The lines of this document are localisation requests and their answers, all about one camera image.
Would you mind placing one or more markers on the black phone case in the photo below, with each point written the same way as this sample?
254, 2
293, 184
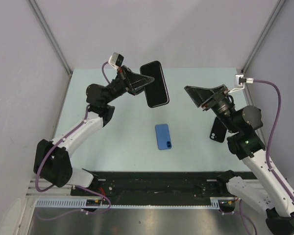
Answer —
218, 131

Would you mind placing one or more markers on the right aluminium frame post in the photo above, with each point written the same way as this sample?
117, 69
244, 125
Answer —
263, 35

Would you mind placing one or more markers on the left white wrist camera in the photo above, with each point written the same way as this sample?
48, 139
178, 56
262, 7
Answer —
116, 60

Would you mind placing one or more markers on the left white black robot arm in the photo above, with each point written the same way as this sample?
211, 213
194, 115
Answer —
53, 158

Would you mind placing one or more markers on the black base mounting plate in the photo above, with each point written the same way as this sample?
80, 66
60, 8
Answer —
163, 188

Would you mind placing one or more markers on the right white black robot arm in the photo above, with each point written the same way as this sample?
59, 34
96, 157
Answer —
277, 203

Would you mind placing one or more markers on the left aluminium frame post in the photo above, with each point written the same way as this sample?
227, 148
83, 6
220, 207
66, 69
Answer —
37, 12

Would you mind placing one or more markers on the blue phone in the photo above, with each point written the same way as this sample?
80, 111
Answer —
163, 137

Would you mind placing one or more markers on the aluminium front rail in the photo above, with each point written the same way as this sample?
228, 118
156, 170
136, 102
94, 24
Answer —
53, 192

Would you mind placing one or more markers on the aluminium frame post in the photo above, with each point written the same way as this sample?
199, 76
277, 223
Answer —
263, 35
37, 12

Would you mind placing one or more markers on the black cased phone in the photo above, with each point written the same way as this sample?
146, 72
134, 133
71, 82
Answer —
156, 92

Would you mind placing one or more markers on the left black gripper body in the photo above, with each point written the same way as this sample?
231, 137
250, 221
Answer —
119, 85

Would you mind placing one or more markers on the white slotted cable duct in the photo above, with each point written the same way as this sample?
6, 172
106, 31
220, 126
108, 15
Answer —
88, 203

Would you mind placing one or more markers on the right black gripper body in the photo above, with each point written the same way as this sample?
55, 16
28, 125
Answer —
219, 105

